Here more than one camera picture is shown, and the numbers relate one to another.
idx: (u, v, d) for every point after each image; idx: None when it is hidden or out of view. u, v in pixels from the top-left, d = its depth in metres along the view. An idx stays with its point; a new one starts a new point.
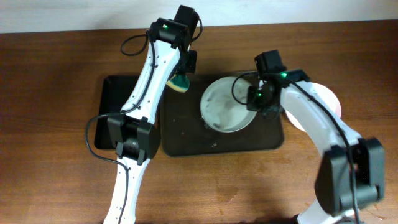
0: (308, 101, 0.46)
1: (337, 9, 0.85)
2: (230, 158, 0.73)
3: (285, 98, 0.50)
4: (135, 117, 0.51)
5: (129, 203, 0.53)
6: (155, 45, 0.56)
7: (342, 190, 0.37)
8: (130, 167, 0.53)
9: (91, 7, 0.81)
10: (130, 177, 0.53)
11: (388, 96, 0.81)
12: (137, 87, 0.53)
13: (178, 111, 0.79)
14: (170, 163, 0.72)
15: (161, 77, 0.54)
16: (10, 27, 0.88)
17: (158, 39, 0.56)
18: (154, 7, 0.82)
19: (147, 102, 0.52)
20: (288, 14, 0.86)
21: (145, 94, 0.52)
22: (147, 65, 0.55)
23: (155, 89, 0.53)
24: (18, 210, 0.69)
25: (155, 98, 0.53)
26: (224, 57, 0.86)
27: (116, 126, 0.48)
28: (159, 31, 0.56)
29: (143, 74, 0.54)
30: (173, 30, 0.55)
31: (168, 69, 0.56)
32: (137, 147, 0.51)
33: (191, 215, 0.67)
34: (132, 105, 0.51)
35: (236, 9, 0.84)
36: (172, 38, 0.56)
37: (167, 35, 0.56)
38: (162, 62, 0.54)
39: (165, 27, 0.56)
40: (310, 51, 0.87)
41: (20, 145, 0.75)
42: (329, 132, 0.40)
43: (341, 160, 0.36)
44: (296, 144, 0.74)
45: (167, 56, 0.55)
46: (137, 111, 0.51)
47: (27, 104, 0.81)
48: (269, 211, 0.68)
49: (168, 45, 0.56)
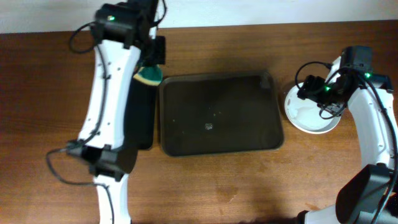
0: (377, 112, 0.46)
1: (337, 9, 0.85)
2: (230, 158, 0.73)
3: (357, 98, 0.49)
4: (96, 144, 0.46)
5: (118, 211, 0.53)
6: (103, 46, 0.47)
7: (363, 206, 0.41)
8: (109, 185, 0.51)
9: (90, 7, 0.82)
10: (111, 193, 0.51)
11: None
12: (93, 108, 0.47)
13: (178, 111, 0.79)
14: (170, 163, 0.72)
15: (118, 89, 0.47)
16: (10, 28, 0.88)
17: (106, 40, 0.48)
18: None
19: (107, 124, 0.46)
20: (287, 14, 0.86)
21: (104, 114, 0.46)
22: (98, 76, 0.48)
23: (115, 104, 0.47)
24: (19, 210, 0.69)
25: (115, 116, 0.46)
26: (224, 58, 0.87)
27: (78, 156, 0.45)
28: (104, 25, 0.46)
29: (97, 90, 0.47)
30: (122, 20, 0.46)
31: (126, 76, 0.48)
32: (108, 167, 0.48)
33: (191, 215, 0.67)
34: (90, 133, 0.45)
35: (236, 10, 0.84)
36: (124, 31, 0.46)
37: (115, 28, 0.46)
38: (116, 71, 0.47)
39: (111, 20, 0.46)
40: (310, 52, 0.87)
41: (22, 145, 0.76)
42: (384, 152, 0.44)
43: (382, 181, 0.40)
44: (296, 144, 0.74)
45: (119, 61, 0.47)
46: (96, 138, 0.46)
47: (28, 104, 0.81)
48: (268, 211, 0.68)
49: (120, 46, 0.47)
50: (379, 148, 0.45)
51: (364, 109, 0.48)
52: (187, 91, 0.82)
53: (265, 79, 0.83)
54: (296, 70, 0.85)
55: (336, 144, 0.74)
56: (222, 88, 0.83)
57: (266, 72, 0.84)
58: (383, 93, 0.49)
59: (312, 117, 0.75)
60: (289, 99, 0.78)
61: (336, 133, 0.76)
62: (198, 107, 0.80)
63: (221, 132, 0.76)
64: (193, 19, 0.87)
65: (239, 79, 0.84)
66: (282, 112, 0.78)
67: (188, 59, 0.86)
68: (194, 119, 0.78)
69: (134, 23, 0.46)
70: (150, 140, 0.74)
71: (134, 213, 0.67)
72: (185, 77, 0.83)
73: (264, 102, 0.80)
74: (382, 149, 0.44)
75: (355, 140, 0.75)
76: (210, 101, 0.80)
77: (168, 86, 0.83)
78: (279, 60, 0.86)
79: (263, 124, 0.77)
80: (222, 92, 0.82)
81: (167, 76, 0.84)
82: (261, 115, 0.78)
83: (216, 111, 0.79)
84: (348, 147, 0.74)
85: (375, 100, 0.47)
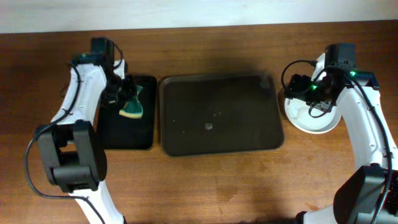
0: (367, 111, 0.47)
1: (335, 9, 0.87)
2: (230, 157, 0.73)
3: (346, 98, 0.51)
4: (67, 123, 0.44)
5: (106, 214, 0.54)
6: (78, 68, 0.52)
7: (362, 207, 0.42)
8: (88, 195, 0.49)
9: (92, 7, 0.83)
10: (92, 201, 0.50)
11: (390, 96, 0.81)
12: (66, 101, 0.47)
13: (178, 112, 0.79)
14: (170, 163, 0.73)
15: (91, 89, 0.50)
16: (13, 27, 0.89)
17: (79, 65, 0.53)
18: (154, 7, 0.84)
19: (79, 107, 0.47)
20: (287, 14, 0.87)
21: (76, 100, 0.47)
22: (73, 82, 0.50)
23: (86, 94, 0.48)
24: (18, 209, 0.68)
25: (89, 103, 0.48)
26: (224, 57, 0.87)
27: (50, 142, 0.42)
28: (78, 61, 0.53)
29: (70, 91, 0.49)
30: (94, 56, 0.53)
31: (97, 83, 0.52)
32: (80, 172, 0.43)
33: (191, 215, 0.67)
34: (63, 112, 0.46)
35: (237, 9, 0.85)
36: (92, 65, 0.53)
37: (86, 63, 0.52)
38: (89, 77, 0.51)
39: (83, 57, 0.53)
40: (311, 50, 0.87)
41: (22, 145, 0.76)
42: (376, 152, 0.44)
43: (377, 182, 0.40)
44: (296, 144, 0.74)
45: (91, 71, 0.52)
46: (69, 118, 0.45)
47: (28, 103, 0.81)
48: (269, 211, 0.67)
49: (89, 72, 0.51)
50: (371, 147, 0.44)
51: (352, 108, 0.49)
52: (186, 91, 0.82)
53: (265, 79, 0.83)
54: (296, 70, 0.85)
55: (336, 144, 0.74)
56: (221, 87, 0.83)
57: (266, 72, 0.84)
58: (370, 89, 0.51)
59: (311, 119, 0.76)
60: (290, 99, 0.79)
61: (336, 134, 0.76)
62: (198, 107, 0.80)
63: (221, 132, 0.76)
64: (193, 19, 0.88)
65: (239, 79, 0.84)
66: (282, 112, 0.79)
67: (188, 59, 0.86)
68: (194, 118, 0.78)
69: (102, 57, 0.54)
70: (150, 141, 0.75)
71: (134, 213, 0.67)
72: (184, 78, 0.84)
73: (263, 102, 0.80)
74: (374, 149, 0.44)
75: None
76: (209, 101, 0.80)
77: (168, 86, 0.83)
78: (279, 59, 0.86)
79: (263, 124, 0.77)
80: (222, 93, 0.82)
81: (167, 76, 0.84)
82: (260, 115, 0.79)
83: (216, 111, 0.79)
84: (348, 147, 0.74)
85: (364, 98, 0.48)
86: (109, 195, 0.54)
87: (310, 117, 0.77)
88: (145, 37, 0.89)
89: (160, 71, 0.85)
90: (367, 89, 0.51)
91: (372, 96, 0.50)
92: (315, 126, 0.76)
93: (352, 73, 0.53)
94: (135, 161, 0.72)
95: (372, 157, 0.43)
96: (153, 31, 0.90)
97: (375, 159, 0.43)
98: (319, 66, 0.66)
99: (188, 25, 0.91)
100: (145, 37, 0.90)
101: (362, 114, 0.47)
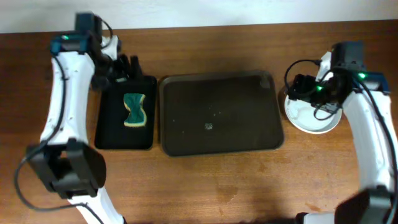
0: (375, 122, 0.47)
1: (336, 9, 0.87)
2: (230, 157, 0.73)
3: (354, 103, 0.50)
4: (60, 142, 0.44)
5: (106, 218, 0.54)
6: (61, 59, 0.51)
7: None
8: (87, 201, 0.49)
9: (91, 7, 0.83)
10: (91, 206, 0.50)
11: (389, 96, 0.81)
12: (55, 104, 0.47)
13: (178, 112, 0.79)
14: (170, 163, 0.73)
15: (78, 87, 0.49)
16: (12, 27, 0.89)
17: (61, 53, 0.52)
18: (155, 7, 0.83)
19: (69, 118, 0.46)
20: (287, 14, 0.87)
21: (66, 111, 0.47)
22: (57, 79, 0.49)
23: (74, 99, 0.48)
24: (18, 210, 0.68)
25: (77, 110, 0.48)
26: (224, 58, 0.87)
27: (43, 163, 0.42)
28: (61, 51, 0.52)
29: (56, 91, 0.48)
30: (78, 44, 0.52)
31: (83, 77, 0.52)
32: (78, 180, 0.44)
33: (191, 215, 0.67)
34: (53, 129, 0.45)
35: (237, 10, 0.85)
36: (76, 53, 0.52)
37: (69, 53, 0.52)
38: (74, 73, 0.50)
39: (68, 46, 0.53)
40: (310, 51, 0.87)
41: (22, 145, 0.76)
42: (383, 170, 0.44)
43: (383, 205, 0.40)
44: (296, 144, 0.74)
45: (76, 65, 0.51)
46: (60, 134, 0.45)
47: (28, 104, 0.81)
48: (269, 211, 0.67)
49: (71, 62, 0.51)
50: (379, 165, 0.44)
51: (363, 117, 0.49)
52: (186, 91, 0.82)
53: (265, 79, 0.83)
54: (296, 70, 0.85)
55: (336, 144, 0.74)
56: (222, 87, 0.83)
57: (266, 72, 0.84)
58: (379, 95, 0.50)
59: (311, 119, 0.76)
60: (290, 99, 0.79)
61: (336, 134, 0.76)
62: (198, 107, 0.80)
63: (221, 132, 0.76)
64: (193, 19, 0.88)
65: (238, 79, 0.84)
66: (282, 112, 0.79)
67: (188, 59, 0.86)
68: (194, 118, 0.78)
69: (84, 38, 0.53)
70: (150, 141, 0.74)
71: (134, 213, 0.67)
72: (184, 77, 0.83)
73: (263, 102, 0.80)
74: (382, 166, 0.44)
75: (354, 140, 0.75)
76: (209, 101, 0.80)
77: (168, 86, 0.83)
78: (279, 60, 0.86)
79: (263, 124, 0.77)
80: (222, 93, 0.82)
81: (166, 76, 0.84)
82: (260, 116, 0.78)
83: (216, 111, 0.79)
84: (348, 147, 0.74)
85: (374, 107, 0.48)
86: (108, 198, 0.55)
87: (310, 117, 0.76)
88: (145, 37, 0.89)
89: (160, 71, 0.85)
90: (375, 94, 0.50)
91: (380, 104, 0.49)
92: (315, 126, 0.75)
93: (362, 76, 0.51)
94: (135, 161, 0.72)
95: (379, 175, 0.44)
96: (153, 30, 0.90)
97: (381, 178, 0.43)
98: (324, 65, 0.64)
99: (188, 25, 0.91)
100: (145, 37, 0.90)
101: (370, 126, 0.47)
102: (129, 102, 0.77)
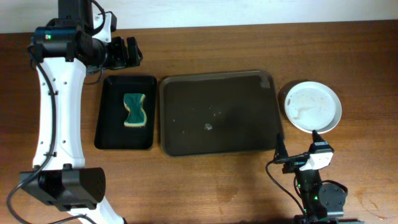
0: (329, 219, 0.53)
1: (336, 9, 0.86)
2: (230, 157, 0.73)
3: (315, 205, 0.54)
4: (54, 168, 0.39)
5: None
6: (45, 65, 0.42)
7: None
8: (87, 213, 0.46)
9: None
10: (91, 218, 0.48)
11: (388, 96, 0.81)
12: (43, 122, 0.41)
13: (179, 111, 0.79)
14: (170, 163, 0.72)
15: (68, 103, 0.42)
16: (12, 28, 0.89)
17: (46, 57, 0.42)
18: (154, 7, 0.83)
19: (62, 142, 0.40)
20: (286, 14, 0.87)
21: (58, 134, 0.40)
22: (43, 94, 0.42)
23: (66, 122, 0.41)
24: (17, 209, 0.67)
25: (69, 131, 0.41)
26: (224, 58, 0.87)
27: (39, 190, 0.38)
28: (43, 44, 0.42)
29: (45, 109, 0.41)
30: (63, 32, 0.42)
31: (74, 90, 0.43)
32: (78, 201, 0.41)
33: (191, 215, 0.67)
34: (45, 155, 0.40)
35: (236, 10, 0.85)
36: (63, 46, 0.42)
37: (55, 45, 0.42)
38: (62, 84, 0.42)
39: (49, 38, 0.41)
40: (310, 51, 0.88)
41: (23, 145, 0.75)
42: None
43: None
44: (296, 144, 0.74)
45: (64, 74, 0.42)
46: (53, 160, 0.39)
47: (30, 104, 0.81)
48: (269, 211, 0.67)
49: (62, 59, 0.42)
50: None
51: (324, 161, 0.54)
52: (186, 91, 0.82)
53: (265, 79, 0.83)
54: (296, 70, 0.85)
55: (336, 144, 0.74)
56: (222, 87, 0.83)
57: (266, 72, 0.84)
58: (328, 195, 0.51)
59: (310, 118, 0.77)
60: (290, 99, 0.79)
61: (335, 134, 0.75)
62: (198, 107, 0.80)
63: (222, 132, 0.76)
64: (193, 19, 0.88)
65: (239, 79, 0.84)
66: (282, 112, 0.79)
67: (188, 59, 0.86)
68: (194, 118, 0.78)
69: (71, 35, 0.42)
70: (150, 141, 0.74)
71: (134, 213, 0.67)
72: (183, 77, 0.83)
73: (263, 102, 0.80)
74: None
75: (355, 141, 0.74)
76: (209, 101, 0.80)
77: (168, 86, 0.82)
78: (278, 60, 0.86)
79: (263, 124, 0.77)
80: (222, 93, 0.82)
81: (166, 76, 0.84)
82: (260, 116, 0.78)
83: (216, 111, 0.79)
84: (348, 147, 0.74)
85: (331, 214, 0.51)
86: (109, 205, 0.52)
87: (309, 116, 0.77)
88: (145, 38, 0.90)
89: (160, 71, 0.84)
90: (326, 193, 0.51)
91: (332, 201, 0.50)
92: (315, 126, 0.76)
93: None
94: (135, 161, 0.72)
95: None
96: (153, 31, 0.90)
97: None
98: (307, 165, 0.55)
99: (188, 25, 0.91)
100: (145, 37, 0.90)
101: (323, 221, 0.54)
102: (130, 102, 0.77)
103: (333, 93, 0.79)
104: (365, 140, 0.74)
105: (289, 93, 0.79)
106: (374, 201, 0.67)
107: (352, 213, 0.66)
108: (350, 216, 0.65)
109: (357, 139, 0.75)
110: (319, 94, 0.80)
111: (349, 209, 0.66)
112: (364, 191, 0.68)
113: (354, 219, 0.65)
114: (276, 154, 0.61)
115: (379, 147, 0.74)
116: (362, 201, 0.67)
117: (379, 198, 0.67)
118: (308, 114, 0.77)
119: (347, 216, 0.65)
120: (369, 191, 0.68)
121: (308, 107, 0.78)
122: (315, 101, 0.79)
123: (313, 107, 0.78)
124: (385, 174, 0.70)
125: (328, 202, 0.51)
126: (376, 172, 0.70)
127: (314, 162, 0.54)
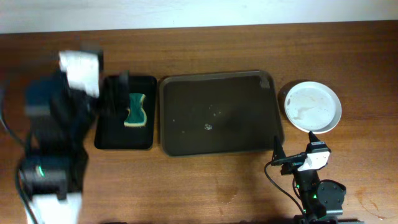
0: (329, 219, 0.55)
1: (335, 9, 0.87)
2: (230, 157, 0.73)
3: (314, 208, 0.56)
4: None
5: None
6: (40, 208, 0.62)
7: None
8: None
9: (91, 7, 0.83)
10: None
11: (387, 96, 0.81)
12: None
13: (179, 111, 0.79)
14: (170, 163, 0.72)
15: None
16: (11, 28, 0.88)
17: (40, 191, 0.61)
18: (155, 7, 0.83)
19: None
20: (286, 14, 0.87)
21: None
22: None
23: None
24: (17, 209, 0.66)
25: None
26: (224, 58, 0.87)
27: None
28: (33, 180, 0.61)
29: None
30: (46, 168, 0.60)
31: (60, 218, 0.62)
32: None
33: (191, 215, 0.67)
34: None
35: (236, 9, 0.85)
36: (58, 177, 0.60)
37: (50, 176, 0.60)
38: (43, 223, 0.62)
39: (42, 172, 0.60)
40: (310, 51, 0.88)
41: None
42: None
43: None
44: (296, 144, 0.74)
45: (48, 208, 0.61)
46: None
47: None
48: (269, 211, 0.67)
49: (55, 193, 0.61)
50: None
51: (321, 160, 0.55)
52: (186, 91, 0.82)
53: (265, 79, 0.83)
54: (295, 70, 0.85)
55: (336, 144, 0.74)
56: (221, 87, 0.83)
57: (266, 72, 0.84)
58: (326, 193, 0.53)
59: (310, 119, 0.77)
60: (289, 99, 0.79)
61: (336, 133, 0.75)
62: (198, 108, 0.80)
63: (221, 132, 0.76)
64: (193, 20, 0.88)
65: (239, 79, 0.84)
66: (282, 112, 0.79)
67: (188, 59, 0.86)
68: (194, 118, 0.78)
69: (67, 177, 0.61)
70: (150, 141, 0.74)
71: (134, 213, 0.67)
72: (183, 77, 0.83)
73: (264, 102, 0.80)
74: None
75: (355, 141, 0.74)
76: (209, 101, 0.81)
77: (168, 86, 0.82)
78: (278, 60, 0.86)
79: (263, 125, 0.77)
80: (222, 93, 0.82)
81: (166, 76, 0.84)
82: (260, 116, 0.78)
83: (216, 111, 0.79)
84: (348, 147, 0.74)
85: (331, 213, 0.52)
86: None
87: (309, 117, 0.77)
88: (144, 38, 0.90)
89: (160, 71, 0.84)
90: (324, 191, 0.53)
91: (330, 200, 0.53)
92: (315, 126, 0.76)
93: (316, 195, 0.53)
94: (135, 161, 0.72)
95: None
96: (153, 31, 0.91)
97: None
98: (305, 166, 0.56)
99: (188, 25, 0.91)
100: (144, 37, 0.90)
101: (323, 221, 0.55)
102: (129, 102, 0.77)
103: (332, 93, 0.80)
104: (365, 140, 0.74)
105: (288, 93, 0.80)
106: (373, 201, 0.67)
107: (352, 213, 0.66)
108: (349, 216, 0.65)
109: (357, 139, 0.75)
110: (319, 94, 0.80)
111: (347, 210, 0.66)
112: (363, 191, 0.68)
113: (354, 219, 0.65)
114: (273, 155, 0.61)
115: (378, 146, 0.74)
116: (362, 201, 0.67)
117: (379, 198, 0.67)
118: (308, 114, 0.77)
119: (347, 216, 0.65)
120: (369, 191, 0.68)
121: (308, 107, 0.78)
122: (315, 101, 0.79)
123: (313, 107, 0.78)
124: (385, 174, 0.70)
125: (326, 200, 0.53)
126: (376, 172, 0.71)
127: (312, 161, 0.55)
